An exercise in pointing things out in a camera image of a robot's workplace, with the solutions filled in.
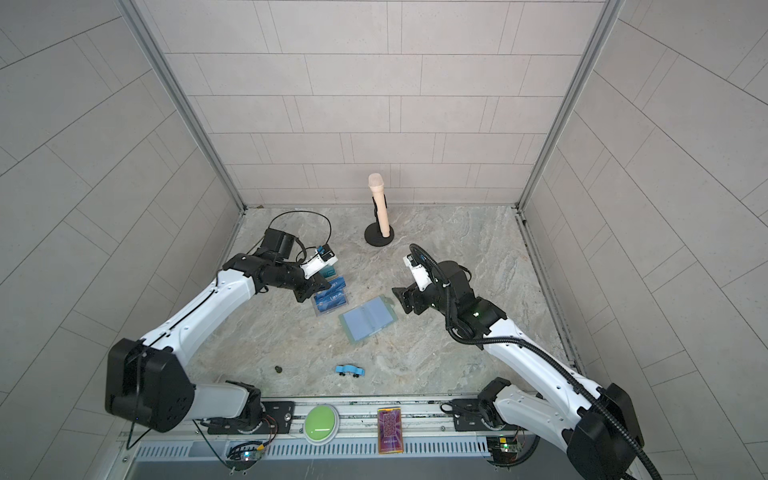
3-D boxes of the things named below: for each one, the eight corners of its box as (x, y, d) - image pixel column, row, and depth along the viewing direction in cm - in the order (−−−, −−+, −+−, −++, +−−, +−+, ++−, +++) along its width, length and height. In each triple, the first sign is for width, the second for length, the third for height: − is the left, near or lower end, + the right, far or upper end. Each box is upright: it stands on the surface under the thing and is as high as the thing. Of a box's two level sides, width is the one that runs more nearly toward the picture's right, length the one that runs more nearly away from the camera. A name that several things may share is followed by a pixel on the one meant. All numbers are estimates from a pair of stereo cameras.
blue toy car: (336, 377, 79) (334, 374, 77) (337, 367, 81) (335, 364, 78) (364, 377, 79) (363, 374, 77) (364, 367, 81) (364, 364, 79)
